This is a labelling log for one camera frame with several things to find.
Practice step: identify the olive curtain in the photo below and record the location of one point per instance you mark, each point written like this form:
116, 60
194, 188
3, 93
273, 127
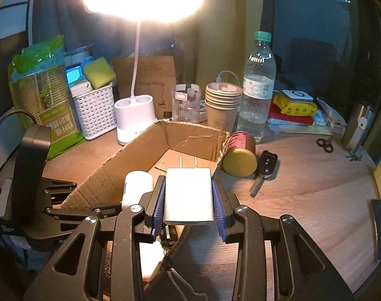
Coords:
234, 22

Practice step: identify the red and gold can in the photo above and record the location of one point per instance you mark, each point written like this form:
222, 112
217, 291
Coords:
239, 163

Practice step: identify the white woven plastic basket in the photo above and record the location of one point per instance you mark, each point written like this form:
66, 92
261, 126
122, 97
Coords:
93, 113

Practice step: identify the small metal keys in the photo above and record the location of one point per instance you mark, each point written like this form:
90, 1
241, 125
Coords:
353, 156

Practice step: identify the white desk lamp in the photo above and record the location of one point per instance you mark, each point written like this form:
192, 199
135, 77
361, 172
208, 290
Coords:
135, 116

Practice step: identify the clear glass cup with stickers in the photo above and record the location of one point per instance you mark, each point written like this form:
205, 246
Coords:
185, 103

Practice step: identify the stack of brown paper cups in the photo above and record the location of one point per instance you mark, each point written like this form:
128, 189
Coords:
221, 113

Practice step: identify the white charger plug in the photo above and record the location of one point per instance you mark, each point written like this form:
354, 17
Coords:
189, 194

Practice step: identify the steel thermos flask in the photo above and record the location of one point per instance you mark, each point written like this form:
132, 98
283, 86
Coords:
356, 125

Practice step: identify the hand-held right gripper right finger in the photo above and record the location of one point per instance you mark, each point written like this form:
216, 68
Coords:
218, 213

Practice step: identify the black car key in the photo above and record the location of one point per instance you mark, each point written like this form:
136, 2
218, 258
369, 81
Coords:
267, 163

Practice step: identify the white flat device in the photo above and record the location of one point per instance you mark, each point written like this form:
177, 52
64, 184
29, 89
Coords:
297, 95

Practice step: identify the stack of papers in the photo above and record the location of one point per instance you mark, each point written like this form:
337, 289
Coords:
294, 129

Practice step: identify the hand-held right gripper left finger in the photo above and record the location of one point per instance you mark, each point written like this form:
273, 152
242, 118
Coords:
157, 207

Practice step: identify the white tissue pack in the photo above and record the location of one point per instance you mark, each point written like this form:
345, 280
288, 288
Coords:
82, 86

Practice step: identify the yellow wipes packet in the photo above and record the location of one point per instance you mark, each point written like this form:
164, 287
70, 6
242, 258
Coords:
294, 109

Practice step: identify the clear plastic container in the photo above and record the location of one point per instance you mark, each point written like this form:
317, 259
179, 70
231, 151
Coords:
79, 55

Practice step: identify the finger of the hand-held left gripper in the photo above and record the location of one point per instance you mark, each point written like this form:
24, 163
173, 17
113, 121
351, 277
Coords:
71, 214
60, 186

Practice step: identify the white and blue medicine box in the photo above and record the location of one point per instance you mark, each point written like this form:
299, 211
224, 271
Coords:
330, 116

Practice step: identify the green printed bag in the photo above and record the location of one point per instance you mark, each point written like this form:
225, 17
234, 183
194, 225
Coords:
49, 106

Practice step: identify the blue tissue pack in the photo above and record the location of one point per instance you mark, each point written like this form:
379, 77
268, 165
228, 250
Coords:
74, 76

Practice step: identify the red packet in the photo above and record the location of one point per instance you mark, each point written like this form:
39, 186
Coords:
287, 118

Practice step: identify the small white bottle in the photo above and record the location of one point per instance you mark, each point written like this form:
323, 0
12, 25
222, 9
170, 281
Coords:
137, 188

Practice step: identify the cardboard box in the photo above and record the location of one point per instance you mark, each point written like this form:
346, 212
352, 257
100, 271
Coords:
190, 138

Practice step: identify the clear plastic water bottle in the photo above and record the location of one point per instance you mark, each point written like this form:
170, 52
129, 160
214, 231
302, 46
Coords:
256, 100

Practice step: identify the yellow-green sponge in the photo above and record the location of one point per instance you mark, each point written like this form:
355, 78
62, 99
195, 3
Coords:
99, 72

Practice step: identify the brown lamp carton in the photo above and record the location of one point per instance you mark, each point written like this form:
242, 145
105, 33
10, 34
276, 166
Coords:
159, 81

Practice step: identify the black scissors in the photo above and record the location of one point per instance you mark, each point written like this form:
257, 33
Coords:
326, 146

